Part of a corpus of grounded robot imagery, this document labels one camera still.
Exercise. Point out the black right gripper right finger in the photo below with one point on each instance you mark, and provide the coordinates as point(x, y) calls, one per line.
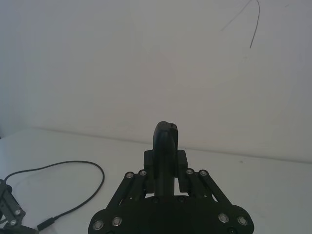
point(181, 163)

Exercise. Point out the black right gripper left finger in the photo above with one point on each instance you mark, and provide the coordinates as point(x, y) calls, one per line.
point(159, 158)

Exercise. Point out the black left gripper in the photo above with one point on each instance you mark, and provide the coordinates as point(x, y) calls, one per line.
point(17, 230)

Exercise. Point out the white table cloth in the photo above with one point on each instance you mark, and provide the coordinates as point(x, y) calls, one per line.
point(243, 180)

